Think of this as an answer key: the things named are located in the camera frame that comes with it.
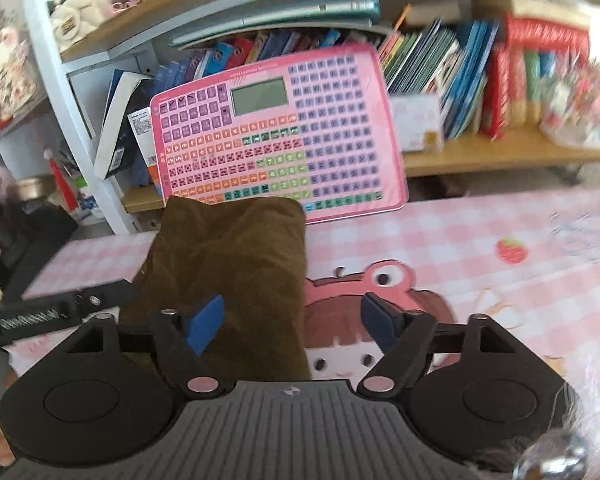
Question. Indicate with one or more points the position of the dark cloth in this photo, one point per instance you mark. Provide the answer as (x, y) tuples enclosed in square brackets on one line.
[(35, 245)]

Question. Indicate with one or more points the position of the white quilted pearl handbag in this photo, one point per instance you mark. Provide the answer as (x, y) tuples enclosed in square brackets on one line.
[(77, 7)]

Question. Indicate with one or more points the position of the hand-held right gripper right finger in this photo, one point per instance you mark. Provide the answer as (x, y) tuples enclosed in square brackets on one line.
[(380, 320)]

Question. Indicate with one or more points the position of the red boxed book set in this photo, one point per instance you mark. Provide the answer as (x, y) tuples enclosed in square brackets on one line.
[(530, 70)]

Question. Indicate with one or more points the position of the pink checkered table mat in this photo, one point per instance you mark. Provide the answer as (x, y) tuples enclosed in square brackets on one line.
[(430, 240)]

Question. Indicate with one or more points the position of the pink toy learning tablet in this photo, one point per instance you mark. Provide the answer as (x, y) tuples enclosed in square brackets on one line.
[(330, 125)]

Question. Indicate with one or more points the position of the wooden bookshelf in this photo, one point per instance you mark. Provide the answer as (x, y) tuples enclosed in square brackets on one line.
[(480, 155)]

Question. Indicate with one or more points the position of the black and white box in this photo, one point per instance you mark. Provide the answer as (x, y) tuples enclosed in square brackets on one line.
[(120, 125)]

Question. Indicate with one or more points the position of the silver metal ball charm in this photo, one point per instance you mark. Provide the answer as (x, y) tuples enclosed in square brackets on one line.
[(555, 455)]

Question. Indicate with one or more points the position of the round metal tin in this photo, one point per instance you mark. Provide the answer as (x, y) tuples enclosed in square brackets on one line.
[(30, 191)]

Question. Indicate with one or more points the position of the clear printed plastic bag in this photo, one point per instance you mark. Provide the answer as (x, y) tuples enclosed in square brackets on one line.
[(587, 237)]

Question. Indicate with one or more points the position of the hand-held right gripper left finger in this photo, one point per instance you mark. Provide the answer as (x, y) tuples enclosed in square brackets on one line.
[(202, 325)]

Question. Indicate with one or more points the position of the floral fabric bag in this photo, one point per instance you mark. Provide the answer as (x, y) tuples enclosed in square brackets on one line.
[(5, 80)]

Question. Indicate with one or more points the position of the white translucent pouch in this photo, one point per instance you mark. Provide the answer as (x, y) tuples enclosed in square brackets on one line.
[(415, 122)]

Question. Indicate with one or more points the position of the white fuzzy sleeved right forearm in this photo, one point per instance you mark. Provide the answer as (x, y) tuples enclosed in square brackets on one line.
[(597, 410)]

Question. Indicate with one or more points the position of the row of books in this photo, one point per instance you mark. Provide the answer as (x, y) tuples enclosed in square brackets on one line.
[(445, 60)]

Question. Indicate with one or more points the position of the floral plastic package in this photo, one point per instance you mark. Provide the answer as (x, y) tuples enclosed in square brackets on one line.
[(585, 105)]

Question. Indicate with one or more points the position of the white metal shelf frame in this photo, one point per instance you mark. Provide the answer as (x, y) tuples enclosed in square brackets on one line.
[(75, 110)]

